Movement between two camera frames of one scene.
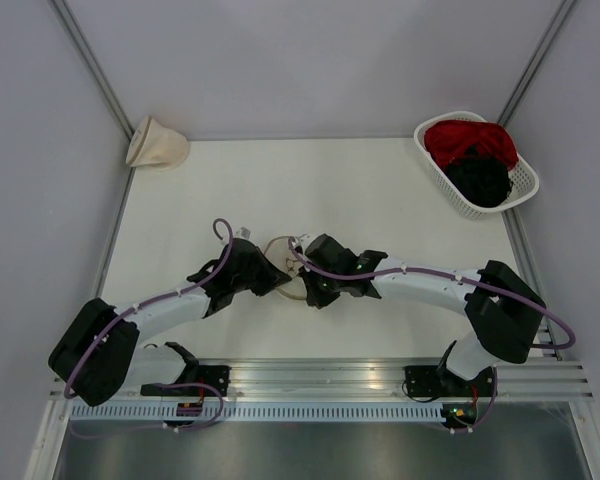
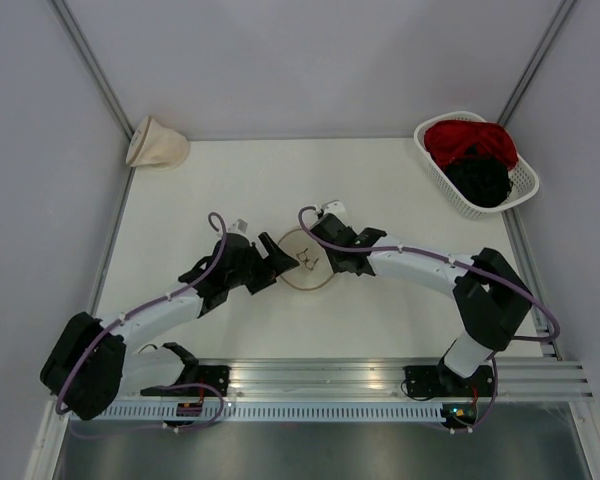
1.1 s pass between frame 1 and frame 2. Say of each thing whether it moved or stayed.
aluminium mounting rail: stayed
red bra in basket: stayed
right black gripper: moved
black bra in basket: stayed
